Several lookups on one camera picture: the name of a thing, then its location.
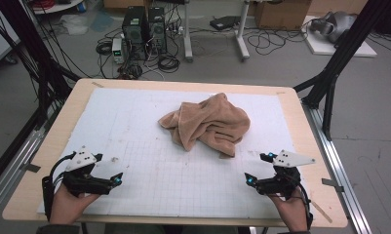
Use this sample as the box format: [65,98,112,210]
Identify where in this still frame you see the cardboard box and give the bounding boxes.
[254,0,313,31]

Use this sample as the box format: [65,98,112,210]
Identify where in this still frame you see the brown towel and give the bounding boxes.
[157,92,252,159]

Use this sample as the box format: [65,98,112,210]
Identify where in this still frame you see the round white table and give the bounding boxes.
[31,0,86,16]

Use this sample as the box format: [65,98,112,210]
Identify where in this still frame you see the grey robot part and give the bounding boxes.
[309,11,359,44]

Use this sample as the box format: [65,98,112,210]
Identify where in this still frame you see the aluminium rail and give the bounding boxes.
[0,127,47,222]
[300,99,373,234]

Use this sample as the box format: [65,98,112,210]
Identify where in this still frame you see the clear plastic sheet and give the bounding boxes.
[58,14,89,36]

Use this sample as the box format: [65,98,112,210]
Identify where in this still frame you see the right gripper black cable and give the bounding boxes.
[293,180,315,230]

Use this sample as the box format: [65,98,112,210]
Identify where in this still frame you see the white desk frame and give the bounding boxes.
[182,0,252,63]

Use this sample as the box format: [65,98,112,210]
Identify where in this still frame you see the person's left hand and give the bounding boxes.
[49,184,100,226]

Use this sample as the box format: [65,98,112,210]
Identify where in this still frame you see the white power supply unit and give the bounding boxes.
[111,37,126,64]

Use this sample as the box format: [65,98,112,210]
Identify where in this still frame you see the person's right hand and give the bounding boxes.
[268,190,310,233]

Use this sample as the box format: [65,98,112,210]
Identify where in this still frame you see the white equipment case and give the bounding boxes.
[0,9,22,65]

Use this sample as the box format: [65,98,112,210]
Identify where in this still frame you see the small coiled black cable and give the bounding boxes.
[95,40,114,57]

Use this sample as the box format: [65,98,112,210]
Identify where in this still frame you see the large black computer tower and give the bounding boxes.
[121,5,149,61]

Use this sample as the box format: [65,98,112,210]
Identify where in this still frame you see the slim black computer tower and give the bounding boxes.
[147,6,169,55]

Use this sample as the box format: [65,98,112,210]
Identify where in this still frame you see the flat black device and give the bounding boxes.
[209,15,242,32]

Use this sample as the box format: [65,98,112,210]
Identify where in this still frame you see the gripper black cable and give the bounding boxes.
[293,180,315,230]
[41,151,78,222]

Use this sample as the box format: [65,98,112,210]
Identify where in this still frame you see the white grid mat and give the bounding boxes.
[36,87,316,220]

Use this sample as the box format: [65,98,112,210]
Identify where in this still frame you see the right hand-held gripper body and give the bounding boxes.
[254,149,316,200]

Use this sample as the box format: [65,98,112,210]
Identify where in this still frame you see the white floor board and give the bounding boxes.
[300,15,378,59]

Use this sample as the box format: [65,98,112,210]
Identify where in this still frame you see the thin wooden strip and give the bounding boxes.
[309,199,333,224]

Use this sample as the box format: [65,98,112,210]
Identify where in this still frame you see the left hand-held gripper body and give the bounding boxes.
[61,145,112,197]

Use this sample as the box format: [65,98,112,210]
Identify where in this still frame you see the black metal frame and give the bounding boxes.
[0,0,83,193]
[293,0,391,141]

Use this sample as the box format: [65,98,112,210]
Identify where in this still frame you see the loose black floor cable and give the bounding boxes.
[247,28,309,57]

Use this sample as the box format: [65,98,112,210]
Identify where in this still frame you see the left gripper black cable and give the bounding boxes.
[41,151,78,222]

